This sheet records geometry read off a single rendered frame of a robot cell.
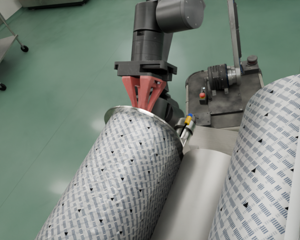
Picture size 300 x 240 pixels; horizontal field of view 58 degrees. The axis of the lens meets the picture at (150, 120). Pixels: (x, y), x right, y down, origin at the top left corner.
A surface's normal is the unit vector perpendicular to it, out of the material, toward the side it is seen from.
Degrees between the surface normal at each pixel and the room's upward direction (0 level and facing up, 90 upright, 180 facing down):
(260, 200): 29
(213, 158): 7
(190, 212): 2
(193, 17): 77
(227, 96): 0
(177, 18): 81
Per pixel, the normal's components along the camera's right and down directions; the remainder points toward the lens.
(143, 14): -0.37, -0.01
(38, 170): -0.29, -0.64
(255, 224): -0.68, -0.62
